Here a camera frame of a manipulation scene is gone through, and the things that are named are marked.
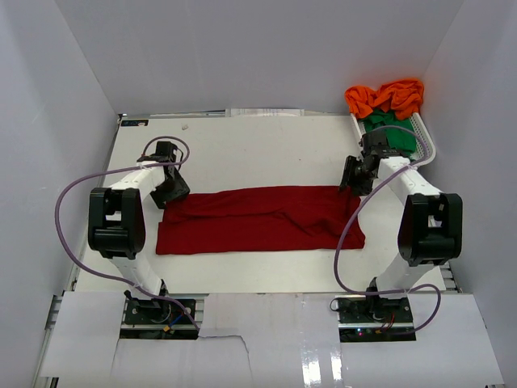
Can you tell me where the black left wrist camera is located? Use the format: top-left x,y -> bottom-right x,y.
137,141 -> 179,162

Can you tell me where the red t shirt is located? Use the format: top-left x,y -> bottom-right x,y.
155,186 -> 365,255

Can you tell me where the black table label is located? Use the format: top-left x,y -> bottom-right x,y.
120,119 -> 149,127

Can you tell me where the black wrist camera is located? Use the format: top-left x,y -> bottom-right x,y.
137,141 -> 179,162
359,131 -> 406,158

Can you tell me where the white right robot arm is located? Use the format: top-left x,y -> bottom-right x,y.
155,154 -> 463,323

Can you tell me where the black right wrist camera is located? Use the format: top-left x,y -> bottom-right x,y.
359,131 -> 406,158

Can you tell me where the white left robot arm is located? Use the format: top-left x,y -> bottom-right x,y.
88,161 -> 187,323

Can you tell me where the green t shirt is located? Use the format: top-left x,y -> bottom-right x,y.
359,109 -> 417,154

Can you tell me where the orange t shirt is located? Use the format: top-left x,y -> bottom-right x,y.
344,78 -> 425,120

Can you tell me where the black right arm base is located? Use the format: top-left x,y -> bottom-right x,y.
329,297 -> 416,344

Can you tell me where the white perforated plastic basket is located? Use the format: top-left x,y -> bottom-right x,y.
351,112 -> 436,167

